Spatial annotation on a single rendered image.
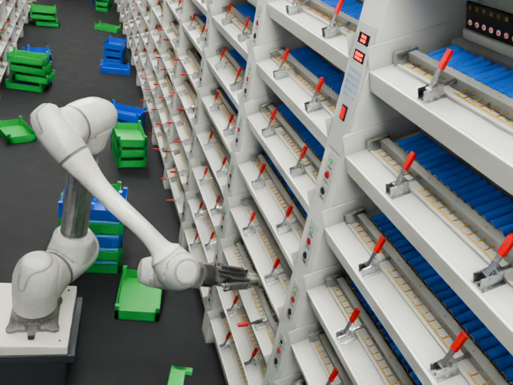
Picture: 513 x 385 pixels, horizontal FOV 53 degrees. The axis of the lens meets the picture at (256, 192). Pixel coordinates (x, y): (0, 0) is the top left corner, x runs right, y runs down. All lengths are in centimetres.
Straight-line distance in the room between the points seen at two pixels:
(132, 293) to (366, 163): 173
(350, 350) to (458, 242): 41
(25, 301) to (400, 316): 138
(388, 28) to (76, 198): 128
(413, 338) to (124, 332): 165
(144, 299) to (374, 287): 167
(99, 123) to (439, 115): 117
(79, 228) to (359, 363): 122
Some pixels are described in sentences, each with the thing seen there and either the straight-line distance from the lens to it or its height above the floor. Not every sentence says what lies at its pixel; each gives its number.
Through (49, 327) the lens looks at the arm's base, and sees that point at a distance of 210.
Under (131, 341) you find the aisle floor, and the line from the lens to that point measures 239.
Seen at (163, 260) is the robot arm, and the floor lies 80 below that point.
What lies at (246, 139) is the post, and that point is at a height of 101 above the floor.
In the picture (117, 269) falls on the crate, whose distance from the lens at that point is 272.
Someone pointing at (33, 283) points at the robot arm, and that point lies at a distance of 197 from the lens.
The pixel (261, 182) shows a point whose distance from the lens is 172.
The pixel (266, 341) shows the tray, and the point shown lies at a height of 53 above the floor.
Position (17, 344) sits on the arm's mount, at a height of 24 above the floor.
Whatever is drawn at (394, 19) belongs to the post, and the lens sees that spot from 108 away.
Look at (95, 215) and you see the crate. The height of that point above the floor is 34.
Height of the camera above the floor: 171
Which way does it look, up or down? 28 degrees down
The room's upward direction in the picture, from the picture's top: 12 degrees clockwise
